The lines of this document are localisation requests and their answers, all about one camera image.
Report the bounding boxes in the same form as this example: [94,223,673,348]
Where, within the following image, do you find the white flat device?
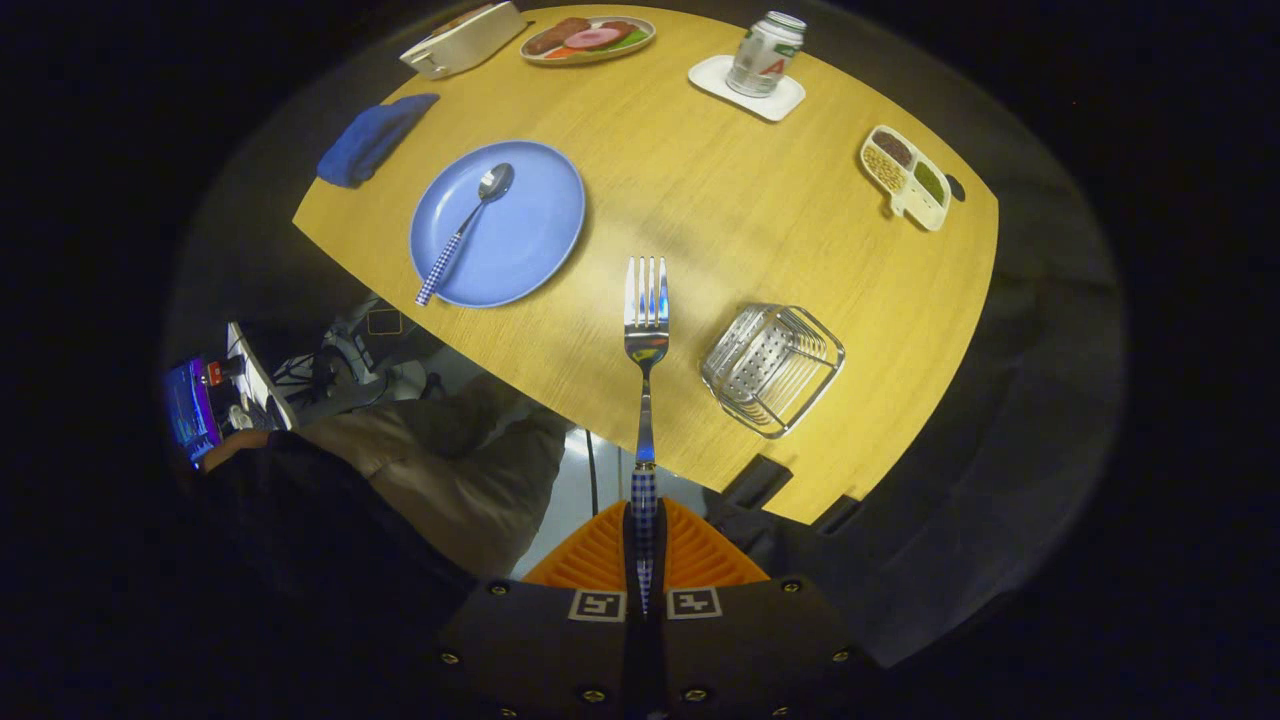
[225,322,298,431]

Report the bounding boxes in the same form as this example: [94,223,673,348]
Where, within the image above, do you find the person's beige trousers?
[300,375,576,581]

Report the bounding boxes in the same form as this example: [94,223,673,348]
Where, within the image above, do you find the oval plate of food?
[519,15,657,67]

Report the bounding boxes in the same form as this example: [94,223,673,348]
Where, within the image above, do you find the blue round plate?
[408,139,587,309]

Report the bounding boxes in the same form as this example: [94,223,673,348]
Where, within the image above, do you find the white toaster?
[400,0,528,81]

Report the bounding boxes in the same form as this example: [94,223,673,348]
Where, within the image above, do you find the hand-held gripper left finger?
[440,500,641,720]

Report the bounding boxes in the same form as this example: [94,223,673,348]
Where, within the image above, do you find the white divided condiment dish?
[859,124,953,232]

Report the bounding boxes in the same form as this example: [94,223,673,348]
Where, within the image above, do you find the purple lit screen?
[165,358,223,466]

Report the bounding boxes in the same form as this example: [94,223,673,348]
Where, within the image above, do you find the metal wire basket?
[700,303,846,440]

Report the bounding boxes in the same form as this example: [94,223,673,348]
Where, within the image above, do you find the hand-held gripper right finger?
[650,498,883,720]

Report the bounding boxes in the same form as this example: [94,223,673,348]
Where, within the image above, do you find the silver drink can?
[726,10,807,98]

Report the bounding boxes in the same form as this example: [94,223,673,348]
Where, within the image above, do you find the spoon with checked handle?
[415,162,516,308]

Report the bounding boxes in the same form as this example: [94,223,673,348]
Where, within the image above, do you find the fork with checked handle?
[624,256,671,613]

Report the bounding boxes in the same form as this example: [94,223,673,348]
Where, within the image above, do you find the blue folded cloth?
[316,93,441,189]

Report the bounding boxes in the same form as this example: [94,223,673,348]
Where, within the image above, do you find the white square coaster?
[688,54,807,123]

